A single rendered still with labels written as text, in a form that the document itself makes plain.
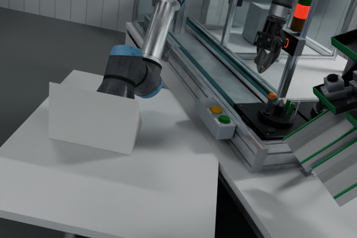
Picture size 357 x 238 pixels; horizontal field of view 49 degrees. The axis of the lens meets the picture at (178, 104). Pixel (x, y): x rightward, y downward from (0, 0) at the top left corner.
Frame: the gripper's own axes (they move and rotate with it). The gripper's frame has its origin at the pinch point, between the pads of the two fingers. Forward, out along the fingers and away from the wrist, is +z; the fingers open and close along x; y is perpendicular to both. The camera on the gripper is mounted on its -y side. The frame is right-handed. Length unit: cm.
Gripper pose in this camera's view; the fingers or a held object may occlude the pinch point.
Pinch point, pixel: (261, 70)
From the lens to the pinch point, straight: 154.1
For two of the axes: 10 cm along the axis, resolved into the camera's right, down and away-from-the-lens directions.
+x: 7.7, 3.8, -5.2
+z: -2.7, 9.2, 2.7
